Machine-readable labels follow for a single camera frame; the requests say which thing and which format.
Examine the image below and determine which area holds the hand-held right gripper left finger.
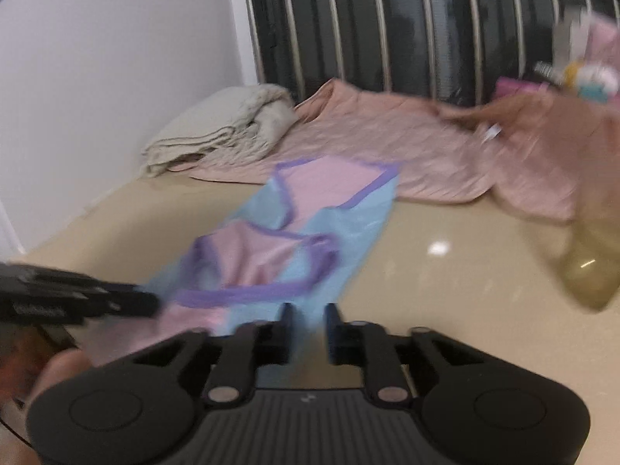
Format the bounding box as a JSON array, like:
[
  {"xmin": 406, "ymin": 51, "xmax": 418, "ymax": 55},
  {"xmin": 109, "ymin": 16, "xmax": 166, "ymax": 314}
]
[{"xmin": 126, "ymin": 301, "xmax": 295, "ymax": 406}]

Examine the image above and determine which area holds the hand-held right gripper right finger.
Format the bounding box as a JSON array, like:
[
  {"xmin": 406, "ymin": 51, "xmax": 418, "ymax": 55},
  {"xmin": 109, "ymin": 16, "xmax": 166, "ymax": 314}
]
[{"xmin": 324, "ymin": 302, "xmax": 491, "ymax": 405}]

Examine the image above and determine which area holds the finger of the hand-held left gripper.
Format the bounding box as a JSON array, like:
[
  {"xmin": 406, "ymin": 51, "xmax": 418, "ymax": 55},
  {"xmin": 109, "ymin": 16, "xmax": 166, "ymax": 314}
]
[{"xmin": 84, "ymin": 278, "xmax": 162, "ymax": 321}]

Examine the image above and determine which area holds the pink and blue shirt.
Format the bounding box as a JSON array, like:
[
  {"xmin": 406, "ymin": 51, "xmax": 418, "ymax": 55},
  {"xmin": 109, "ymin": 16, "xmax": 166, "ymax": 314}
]
[{"xmin": 139, "ymin": 154, "xmax": 402, "ymax": 365}]

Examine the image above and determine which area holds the pink satin garment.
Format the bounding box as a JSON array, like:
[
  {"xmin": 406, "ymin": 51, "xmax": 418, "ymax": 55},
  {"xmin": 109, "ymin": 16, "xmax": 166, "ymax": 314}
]
[{"xmin": 185, "ymin": 77, "xmax": 620, "ymax": 224}]

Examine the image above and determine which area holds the folded beige cloth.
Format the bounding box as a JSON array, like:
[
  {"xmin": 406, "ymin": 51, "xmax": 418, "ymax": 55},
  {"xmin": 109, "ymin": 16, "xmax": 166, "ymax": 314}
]
[{"xmin": 139, "ymin": 83, "xmax": 300, "ymax": 178}]

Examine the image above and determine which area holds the yellowish glass jar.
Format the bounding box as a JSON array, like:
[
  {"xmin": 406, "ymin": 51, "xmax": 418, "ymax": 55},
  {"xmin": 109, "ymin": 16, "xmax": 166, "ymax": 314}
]
[{"xmin": 556, "ymin": 198, "xmax": 620, "ymax": 312}]

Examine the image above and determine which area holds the pink box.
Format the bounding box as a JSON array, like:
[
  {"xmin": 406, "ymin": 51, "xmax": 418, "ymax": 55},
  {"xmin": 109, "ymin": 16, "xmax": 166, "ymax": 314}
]
[{"xmin": 493, "ymin": 76, "xmax": 550, "ymax": 103}]

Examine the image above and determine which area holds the metal window grille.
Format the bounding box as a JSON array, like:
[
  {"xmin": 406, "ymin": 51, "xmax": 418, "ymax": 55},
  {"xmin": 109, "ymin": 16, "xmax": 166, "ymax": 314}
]
[{"xmin": 241, "ymin": 0, "xmax": 607, "ymax": 108}]

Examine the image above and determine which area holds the yellow object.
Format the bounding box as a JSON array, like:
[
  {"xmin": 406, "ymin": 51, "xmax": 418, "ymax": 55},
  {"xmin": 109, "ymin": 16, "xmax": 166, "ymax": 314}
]
[{"xmin": 562, "ymin": 59, "xmax": 589, "ymax": 89}]

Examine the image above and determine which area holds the white cardboard box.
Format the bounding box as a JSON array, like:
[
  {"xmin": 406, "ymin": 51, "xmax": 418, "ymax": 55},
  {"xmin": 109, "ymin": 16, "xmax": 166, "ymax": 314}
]
[{"xmin": 552, "ymin": 6, "xmax": 598, "ymax": 74}]

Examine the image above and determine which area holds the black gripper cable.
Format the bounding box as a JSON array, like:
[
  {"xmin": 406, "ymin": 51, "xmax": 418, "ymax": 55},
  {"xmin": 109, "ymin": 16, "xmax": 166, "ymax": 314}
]
[{"xmin": 0, "ymin": 397, "xmax": 33, "ymax": 449}]

